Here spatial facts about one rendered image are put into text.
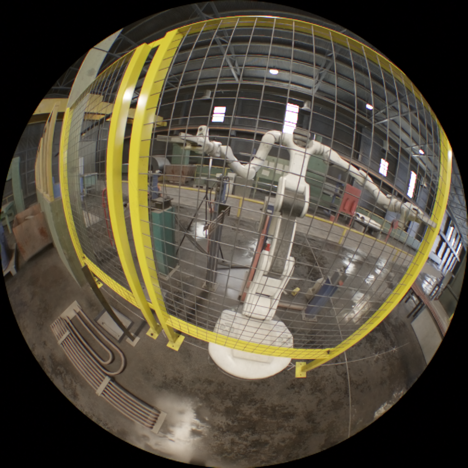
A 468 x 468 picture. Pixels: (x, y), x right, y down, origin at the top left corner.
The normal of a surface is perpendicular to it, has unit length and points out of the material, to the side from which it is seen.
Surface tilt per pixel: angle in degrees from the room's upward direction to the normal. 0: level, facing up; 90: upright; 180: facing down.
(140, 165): 90
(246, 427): 0
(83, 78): 90
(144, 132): 90
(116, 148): 90
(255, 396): 0
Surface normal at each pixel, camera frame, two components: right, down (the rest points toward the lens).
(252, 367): 0.08, -0.68
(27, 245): 0.97, 0.22
